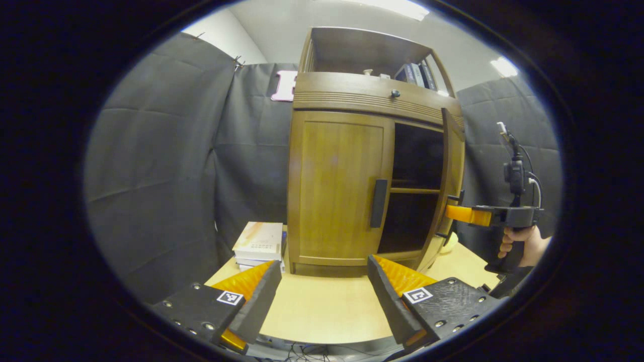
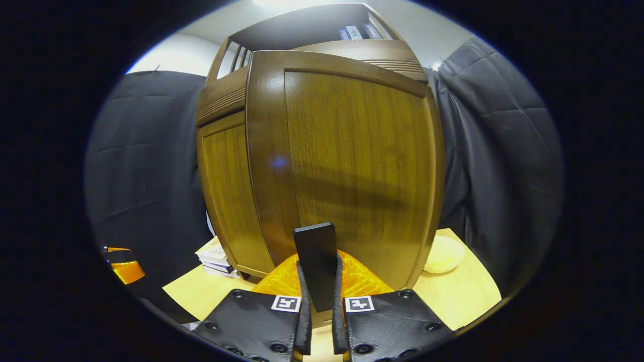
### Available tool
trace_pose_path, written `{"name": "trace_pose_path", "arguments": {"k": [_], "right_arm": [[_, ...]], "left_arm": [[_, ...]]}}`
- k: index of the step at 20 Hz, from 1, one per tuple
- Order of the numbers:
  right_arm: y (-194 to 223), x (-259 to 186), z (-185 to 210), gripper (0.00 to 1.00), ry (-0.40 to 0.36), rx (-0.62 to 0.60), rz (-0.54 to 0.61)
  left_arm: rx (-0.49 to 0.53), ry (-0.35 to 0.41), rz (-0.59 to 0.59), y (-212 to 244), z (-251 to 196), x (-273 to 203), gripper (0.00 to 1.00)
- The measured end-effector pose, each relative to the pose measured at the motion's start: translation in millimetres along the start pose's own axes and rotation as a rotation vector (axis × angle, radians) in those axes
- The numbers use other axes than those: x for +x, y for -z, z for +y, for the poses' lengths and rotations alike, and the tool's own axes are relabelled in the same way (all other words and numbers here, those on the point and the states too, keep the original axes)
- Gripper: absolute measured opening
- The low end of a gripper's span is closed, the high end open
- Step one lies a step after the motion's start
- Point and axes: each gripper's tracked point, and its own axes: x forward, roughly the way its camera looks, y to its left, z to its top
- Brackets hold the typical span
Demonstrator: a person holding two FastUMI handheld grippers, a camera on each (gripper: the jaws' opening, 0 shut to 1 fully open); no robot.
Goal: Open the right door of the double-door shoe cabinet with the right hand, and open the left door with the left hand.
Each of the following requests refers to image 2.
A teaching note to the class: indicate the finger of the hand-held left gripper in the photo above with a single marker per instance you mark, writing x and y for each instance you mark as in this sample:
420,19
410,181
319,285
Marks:
126,269

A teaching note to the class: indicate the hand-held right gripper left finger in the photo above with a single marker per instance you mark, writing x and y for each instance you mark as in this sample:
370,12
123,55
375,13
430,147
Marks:
303,322

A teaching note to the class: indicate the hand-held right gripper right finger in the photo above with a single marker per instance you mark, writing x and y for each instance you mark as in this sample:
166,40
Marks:
338,327

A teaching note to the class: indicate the wooden cabinet door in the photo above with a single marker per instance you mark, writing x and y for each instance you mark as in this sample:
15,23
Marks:
226,191
352,151

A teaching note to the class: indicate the brown wooden shoe cabinet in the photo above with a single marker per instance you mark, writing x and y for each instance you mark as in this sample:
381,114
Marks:
302,25

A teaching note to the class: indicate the wooden cabinet drawer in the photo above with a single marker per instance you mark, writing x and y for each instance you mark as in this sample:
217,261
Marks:
221,93

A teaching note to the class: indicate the stack of white books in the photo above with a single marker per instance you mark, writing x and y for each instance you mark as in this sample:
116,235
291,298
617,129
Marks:
216,254

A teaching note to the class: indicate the black backdrop cloth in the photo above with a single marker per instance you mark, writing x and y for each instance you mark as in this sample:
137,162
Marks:
503,151
146,166

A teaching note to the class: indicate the pale yellow round sponge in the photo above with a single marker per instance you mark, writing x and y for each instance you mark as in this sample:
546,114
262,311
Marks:
444,254

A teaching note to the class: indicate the dark blue book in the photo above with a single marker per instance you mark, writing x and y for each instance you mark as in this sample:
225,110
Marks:
344,34

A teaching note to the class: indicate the light grey book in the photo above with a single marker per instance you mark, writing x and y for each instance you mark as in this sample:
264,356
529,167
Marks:
354,32

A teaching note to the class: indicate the large ceiling light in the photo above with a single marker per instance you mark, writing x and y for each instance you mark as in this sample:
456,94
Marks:
282,2

